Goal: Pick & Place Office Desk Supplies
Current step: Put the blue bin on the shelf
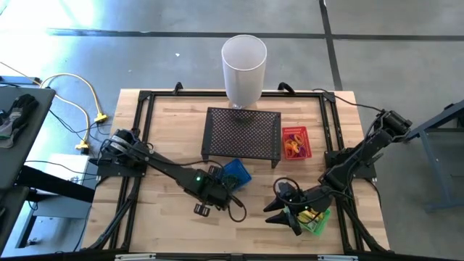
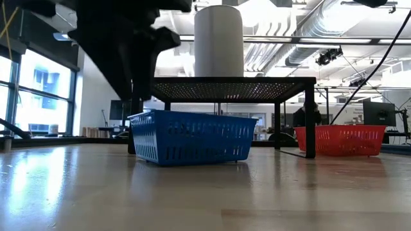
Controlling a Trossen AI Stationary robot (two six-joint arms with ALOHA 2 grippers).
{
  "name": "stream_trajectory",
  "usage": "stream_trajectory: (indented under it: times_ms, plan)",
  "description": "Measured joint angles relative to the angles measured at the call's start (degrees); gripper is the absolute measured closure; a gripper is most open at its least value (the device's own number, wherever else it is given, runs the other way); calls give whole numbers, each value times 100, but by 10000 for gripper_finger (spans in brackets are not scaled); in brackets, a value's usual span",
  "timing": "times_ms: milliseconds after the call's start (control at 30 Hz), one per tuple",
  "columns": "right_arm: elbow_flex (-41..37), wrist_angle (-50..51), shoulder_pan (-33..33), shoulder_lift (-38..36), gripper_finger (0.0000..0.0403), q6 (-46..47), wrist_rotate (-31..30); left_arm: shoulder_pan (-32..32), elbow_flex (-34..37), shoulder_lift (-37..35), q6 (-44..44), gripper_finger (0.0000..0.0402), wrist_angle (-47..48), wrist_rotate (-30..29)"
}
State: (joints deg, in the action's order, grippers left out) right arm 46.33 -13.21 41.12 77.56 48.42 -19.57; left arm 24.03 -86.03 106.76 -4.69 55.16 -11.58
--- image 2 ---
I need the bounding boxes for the person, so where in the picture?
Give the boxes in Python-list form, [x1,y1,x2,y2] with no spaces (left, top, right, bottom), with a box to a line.
[292,101,322,128]

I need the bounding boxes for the long ceiling light bar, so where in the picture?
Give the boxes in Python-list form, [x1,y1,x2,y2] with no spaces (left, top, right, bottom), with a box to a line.
[53,31,411,46]

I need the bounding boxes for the black wall monitor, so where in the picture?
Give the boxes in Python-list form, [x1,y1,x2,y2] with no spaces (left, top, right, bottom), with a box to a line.
[109,99,144,121]

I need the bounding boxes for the black computer monitor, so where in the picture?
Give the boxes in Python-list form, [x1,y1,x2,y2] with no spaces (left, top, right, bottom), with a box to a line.
[363,100,397,127]

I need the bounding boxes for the black ceiling spotlight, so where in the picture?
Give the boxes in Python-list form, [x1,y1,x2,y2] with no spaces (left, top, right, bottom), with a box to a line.
[349,77,368,88]
[315,47,344,67]

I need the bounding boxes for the wooden blocks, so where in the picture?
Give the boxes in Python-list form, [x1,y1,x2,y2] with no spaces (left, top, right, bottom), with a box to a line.
[82,126,112,139]

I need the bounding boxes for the blue plastic basket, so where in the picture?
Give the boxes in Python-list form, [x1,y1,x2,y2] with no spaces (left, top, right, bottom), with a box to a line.
[127,109,259,168]

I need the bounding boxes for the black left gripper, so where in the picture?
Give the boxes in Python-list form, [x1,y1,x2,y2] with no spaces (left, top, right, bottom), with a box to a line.
[68,0,193,101]

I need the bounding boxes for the black perforated metal shelf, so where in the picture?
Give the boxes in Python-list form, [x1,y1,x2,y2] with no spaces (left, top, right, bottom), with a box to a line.
[128,76,317,159]

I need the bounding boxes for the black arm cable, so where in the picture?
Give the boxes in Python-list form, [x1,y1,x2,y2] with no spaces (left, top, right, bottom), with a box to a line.
[329,9,411,126]

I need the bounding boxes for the silver ventilation duct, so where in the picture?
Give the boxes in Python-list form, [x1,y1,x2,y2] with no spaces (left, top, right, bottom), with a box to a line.
[261,0,367,67]

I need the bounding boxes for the white cylindrical cup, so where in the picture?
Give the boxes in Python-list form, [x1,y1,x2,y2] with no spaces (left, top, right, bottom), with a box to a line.
[193,4,245,78]

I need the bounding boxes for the red plastic basket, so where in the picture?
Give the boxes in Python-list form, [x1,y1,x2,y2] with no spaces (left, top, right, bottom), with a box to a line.
[293,124,387,157]

